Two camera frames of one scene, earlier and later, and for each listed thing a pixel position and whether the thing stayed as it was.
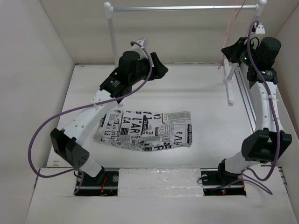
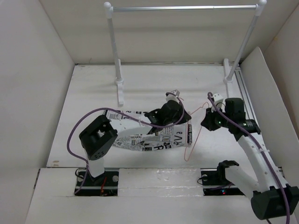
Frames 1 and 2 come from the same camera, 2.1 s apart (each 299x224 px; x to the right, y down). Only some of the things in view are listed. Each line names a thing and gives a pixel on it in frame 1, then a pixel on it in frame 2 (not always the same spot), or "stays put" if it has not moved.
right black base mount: x=216 y=183 stays put
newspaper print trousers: x=145 y=130 stays put
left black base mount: x=105 y=184 stays put
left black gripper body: x=154 y=73 -> x=176 y=118
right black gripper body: x=240 y=53 -> x=215 y=120
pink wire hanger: x=228 y=30 -> x=186 y=138
